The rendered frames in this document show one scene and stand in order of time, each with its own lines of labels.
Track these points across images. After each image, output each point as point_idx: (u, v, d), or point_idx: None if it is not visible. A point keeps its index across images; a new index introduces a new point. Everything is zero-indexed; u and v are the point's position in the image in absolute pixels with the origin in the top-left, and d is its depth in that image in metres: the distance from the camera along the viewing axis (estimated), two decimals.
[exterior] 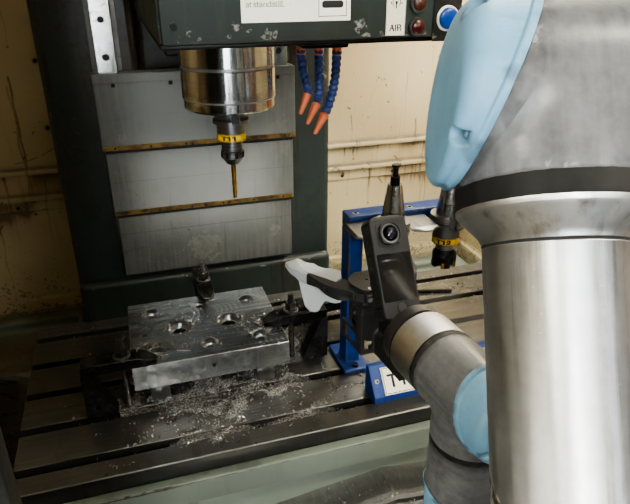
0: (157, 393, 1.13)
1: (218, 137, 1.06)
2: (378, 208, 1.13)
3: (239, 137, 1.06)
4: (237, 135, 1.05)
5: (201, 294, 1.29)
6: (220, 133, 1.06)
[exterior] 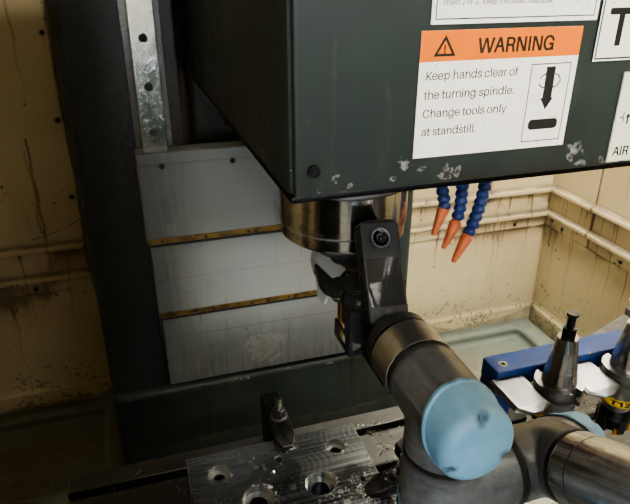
0: None
1: None
2: (530, 355, 0.84)
3: (354, 271, 0.78)
4: (352, 268, 0.77)
5: (279, 440, 1.01)
6: None
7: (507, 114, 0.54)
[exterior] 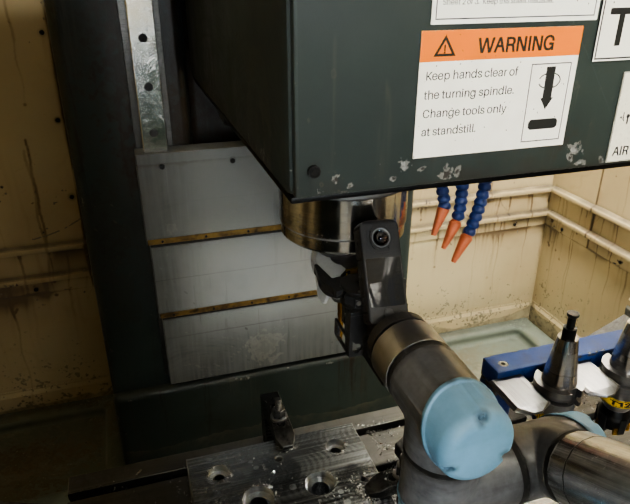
0: None
1: None
2: (530, 355, 0.84)
3: (354, 271, 0.78)
4: (352, 268, 0.77)
5: (279, 440, 1.01)
6: None
7: (507, 114, 0.54)
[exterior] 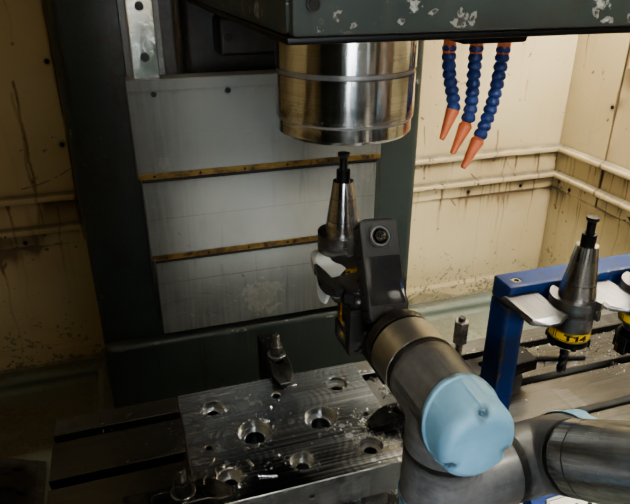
0: None
1: None
2: (545, 273, 0.79)
3: (354, 271, 0.78)
4: (352, 268, 0.77)
5: (277, 377, 0.95)
6: None
7: None
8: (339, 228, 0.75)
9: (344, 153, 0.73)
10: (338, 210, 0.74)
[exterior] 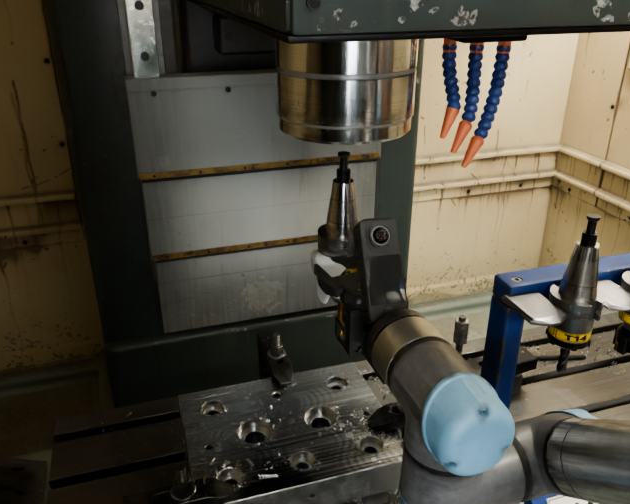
0: None
1: None
2: (545, 272, 0.79)
3: (354, 271, 0.78)
4: (352, 268, 0.77)
5: (277, 376, 0.95)
6: None
7: None
8: (339, 228, 0.75)
9: (344, 153, 0.73)
10: (338, 210, 0.74)
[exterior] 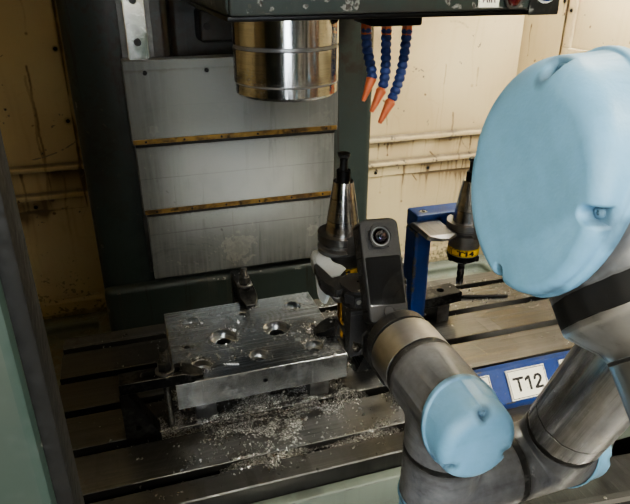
0: (202, 411, 1.02)
1: None
2: (447, 206, 1.01)
3: (354, 271, 0.78)
4: (352, 268, 0.77)
5: (244, 300, 1.18)
6: None
7: None
8: (339, 228, 0.75)
9: (344, 153, 0.73)
10: (338, 210, 0.74)
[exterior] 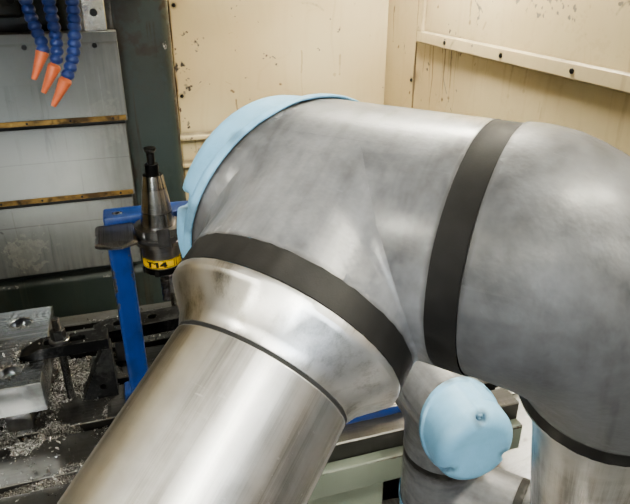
0: None
1: None
2: None
3: None
4: None
5: None
6: None
7: None
8: None
9: None
10: None
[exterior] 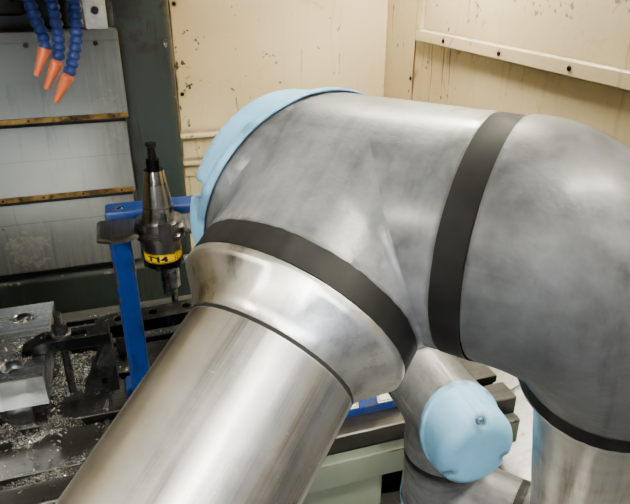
0: None
1: None
2: None
3: None
4: None
5: None
6: None
7: None
8: None
9: None
10: None
